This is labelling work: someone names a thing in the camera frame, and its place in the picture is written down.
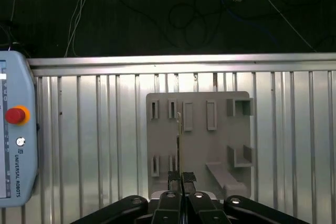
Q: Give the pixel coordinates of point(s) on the grey parts rack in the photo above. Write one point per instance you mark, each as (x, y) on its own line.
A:
(199, 142)

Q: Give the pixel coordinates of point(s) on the pale blue teach pendant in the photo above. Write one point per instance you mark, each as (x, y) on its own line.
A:
(23, 90)

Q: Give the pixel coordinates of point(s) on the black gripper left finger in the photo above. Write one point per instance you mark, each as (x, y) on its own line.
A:
(170, 208)

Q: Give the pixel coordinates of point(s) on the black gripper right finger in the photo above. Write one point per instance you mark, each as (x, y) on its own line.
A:
(194, 208)

